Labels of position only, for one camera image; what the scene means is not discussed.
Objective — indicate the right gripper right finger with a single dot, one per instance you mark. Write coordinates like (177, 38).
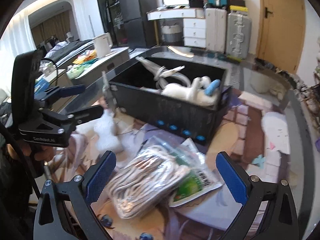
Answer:
(280, 218)

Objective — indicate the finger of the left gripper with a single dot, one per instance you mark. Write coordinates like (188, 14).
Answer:
(53, 94)
(82, 116)

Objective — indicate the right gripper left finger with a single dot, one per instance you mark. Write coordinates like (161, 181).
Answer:
(52, 220)

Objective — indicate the white foam sheet piece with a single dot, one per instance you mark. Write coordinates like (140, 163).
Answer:
(106, 130)

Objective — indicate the large green medicine packet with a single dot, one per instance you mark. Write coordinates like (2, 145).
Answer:
(200, 180)

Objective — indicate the white knotted soft toy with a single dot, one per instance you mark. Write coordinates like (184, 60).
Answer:
(202, 92)

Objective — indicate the grey side cabinet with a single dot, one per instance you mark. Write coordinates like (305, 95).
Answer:
(93, 72)

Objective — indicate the white electric kettle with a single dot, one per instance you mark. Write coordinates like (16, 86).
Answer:
(103, 44)

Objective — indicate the black refrigerator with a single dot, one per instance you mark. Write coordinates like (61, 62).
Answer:
(139, 30)

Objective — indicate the black storage box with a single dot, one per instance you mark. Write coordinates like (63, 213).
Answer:
(133, 88)

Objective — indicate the striped laundry basket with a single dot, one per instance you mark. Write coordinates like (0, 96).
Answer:
(171, 33)

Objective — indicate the shoe rack with shoes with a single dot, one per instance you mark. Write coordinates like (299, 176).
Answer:
(309, 95)

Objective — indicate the white trash bin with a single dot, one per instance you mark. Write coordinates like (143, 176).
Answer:
(260, 82)

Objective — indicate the white drawer desk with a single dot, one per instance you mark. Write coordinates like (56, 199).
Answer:
(192, 21)

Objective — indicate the white suitcase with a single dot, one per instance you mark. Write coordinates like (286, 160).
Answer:
(216, 22)

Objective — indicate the silver suitcase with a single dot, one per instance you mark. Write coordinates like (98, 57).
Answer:
(238, 36)

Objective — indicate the wooden door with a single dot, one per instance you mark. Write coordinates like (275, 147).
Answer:
(281, 33)

